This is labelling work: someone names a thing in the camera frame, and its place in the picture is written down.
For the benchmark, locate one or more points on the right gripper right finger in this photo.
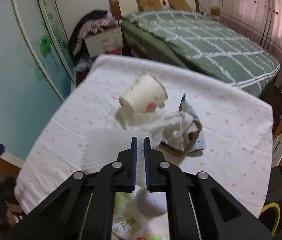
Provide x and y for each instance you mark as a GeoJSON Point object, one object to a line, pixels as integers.
{"type": "Point", "coordinates": [155, 180]}

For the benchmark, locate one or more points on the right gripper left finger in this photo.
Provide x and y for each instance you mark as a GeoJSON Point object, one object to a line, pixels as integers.
{"type": "Point", "coordinates": [126, 179]}

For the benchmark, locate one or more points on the white paper cup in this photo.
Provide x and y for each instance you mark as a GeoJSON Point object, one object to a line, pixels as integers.
{"type": "Point", "coordinates": [145, 95]}

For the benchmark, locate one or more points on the yellow rimmed trash bin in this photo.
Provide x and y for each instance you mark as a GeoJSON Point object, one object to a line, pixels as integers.
{"type": "Point", "coordinates": [270, 217]}

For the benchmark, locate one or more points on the white plastic bottle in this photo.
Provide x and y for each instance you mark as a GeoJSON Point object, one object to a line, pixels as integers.
{"type": "Point", "coordinates": [140, 215]}

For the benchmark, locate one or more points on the brown cardboard box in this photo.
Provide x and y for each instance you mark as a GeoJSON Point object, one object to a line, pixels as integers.
{"type": "Point", "coordinates": [187, 141]}

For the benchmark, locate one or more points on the white crumpled tissue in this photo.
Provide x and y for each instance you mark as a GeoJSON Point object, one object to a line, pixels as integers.
{"type": "Point", "coordinates": [164, 126]}

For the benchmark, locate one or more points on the blue white wrapper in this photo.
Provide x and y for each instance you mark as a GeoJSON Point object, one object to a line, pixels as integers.
{"type": "Point", "coordinates": [190, 115]}

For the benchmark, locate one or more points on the green painted wardrobe door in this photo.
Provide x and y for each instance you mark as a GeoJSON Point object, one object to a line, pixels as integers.
{"type": "Point", "coordinates": [36, 71]}

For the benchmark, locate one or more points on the white dotted table cloth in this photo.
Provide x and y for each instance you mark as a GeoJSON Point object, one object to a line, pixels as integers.
{"type": "Point", "coordinates": [216, 193]}

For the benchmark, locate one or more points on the white bedside table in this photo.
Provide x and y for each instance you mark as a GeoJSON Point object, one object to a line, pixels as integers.
{"type": "Point", "coordinates": [96, 44]}

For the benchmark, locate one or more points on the green plaid bed quilt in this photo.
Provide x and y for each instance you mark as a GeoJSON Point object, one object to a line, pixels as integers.
{"type": "Point", "coordinates": [189, 40]}

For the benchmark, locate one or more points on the dark clothes pile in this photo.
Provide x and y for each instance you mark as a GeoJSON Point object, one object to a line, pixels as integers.
{"type": "Point", "coordinates": [91, 24]}

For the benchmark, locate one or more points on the left brown pillow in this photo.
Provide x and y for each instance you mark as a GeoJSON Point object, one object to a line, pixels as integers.
{"type": "Point", "coordinates": [149, 5]}

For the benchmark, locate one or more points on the brown pillow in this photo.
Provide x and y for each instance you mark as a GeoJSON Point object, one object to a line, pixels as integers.
{"type": "Point", "coordinates": [180, 5]}
{"type": "Point", "coordinates": [149, 5]}

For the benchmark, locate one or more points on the wooden bed headboard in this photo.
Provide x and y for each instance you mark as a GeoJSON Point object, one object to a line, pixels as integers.
{"type": "Point", "coordinates": [121, 8]}

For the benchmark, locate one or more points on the right brown pillow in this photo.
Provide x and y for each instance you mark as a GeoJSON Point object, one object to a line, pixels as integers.
{"type": "Point", "coordinates": [180, 5]}

